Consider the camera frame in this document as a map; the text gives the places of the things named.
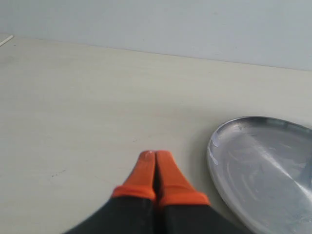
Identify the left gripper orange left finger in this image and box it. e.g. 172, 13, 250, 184
67, 151, 156, 234

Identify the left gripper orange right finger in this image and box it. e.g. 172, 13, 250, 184
156, 151, 240, 234

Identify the round steel plate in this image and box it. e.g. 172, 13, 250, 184
207, 116, 312, 234

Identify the white strip on table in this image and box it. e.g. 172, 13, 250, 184
0, 35, 14, 46

